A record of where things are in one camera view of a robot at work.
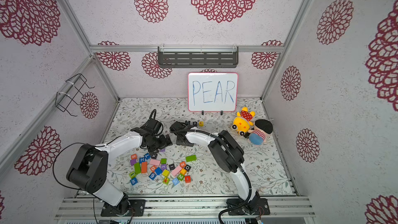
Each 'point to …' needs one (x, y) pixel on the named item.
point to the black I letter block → (171, 167)
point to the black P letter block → (195, 124)
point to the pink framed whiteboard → (212, 92)
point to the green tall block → (137, 167)
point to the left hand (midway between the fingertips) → (167, 147)
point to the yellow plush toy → (242, 122)
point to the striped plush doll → (260, 134)
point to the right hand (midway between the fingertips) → (181, 140)
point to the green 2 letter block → (181, 177)
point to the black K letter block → (154, 156)
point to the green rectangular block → (190, 158)
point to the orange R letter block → (183, 164)
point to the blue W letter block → (133, 181)
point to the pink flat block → (156, 162)
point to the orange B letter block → (183, 171)
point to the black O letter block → (187, 167)
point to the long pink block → (175, 171)
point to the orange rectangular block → (144, 167)
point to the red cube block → (187, 179)
